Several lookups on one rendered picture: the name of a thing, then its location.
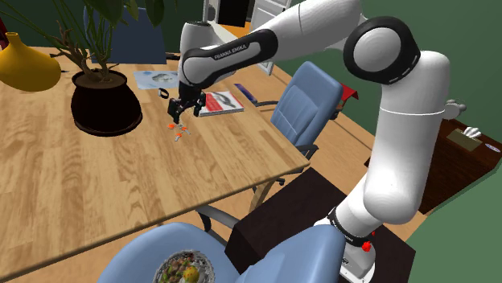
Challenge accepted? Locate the dark robot stand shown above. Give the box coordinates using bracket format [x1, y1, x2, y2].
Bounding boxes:
[224, 167, 417, 283]

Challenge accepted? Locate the tan flat box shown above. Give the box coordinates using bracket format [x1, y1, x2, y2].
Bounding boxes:
[446, 128, 483, 153]

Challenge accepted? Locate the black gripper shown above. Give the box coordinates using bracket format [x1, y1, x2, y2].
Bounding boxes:
[167, 84, 208, 125]

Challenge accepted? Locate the plant in black pot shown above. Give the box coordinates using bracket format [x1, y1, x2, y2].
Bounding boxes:
[0, 0, 167, 137]

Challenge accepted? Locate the yellow vase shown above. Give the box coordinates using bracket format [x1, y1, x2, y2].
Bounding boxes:
[0, 31, 63, 93]

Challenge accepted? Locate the blue chair with plain back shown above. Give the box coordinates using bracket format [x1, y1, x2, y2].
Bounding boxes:
[83, 5, 168, 66]

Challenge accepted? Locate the wooden table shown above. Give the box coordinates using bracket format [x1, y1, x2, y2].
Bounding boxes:
[0, 47, 311, 283]

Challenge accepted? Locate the red and white book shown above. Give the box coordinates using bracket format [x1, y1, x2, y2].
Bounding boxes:
[198, 90, 245, 118]

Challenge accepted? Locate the bowl of food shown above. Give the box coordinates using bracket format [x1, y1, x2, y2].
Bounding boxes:
[156, 250, 216, 283]

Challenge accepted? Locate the dark blue book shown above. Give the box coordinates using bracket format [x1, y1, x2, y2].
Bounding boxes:
[233, 82, 258, 105]

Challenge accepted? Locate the blue office chair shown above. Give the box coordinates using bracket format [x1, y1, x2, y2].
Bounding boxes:
[97, 205, 347, 283]
[253, 60, 345, 187]

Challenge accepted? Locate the brown cabinet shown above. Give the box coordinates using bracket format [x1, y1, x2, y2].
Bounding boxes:
[364, 117, 502, 215]

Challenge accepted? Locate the pale blue magazine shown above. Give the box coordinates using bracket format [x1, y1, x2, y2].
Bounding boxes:
[133, 70, 182, 91]

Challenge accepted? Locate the red folded thing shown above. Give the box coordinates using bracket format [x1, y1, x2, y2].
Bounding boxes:
[338, 82, 359, 109]

